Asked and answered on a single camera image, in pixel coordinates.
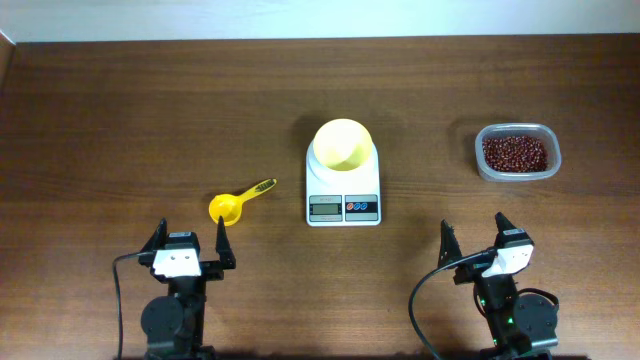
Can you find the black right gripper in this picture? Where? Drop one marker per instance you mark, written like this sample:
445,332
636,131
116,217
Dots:
471,269

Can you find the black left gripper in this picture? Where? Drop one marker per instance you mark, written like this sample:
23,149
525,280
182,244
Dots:
225,251

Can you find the yellow plastic measuring scoop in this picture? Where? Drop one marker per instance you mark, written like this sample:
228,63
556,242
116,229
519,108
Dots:
228,208

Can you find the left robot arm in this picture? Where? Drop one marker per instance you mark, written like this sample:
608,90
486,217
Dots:
174,323

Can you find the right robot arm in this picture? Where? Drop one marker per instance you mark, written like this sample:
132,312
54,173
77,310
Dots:
522,322

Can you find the white digital kitchen scale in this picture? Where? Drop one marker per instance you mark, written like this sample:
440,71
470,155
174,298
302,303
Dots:
342,198

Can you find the pale yellow plastic bowl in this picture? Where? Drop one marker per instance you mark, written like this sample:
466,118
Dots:
342,145

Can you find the clear plastic food container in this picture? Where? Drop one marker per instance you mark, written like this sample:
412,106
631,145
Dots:
542,132

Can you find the red adzuki beans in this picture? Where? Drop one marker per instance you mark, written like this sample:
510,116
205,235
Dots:
515,154

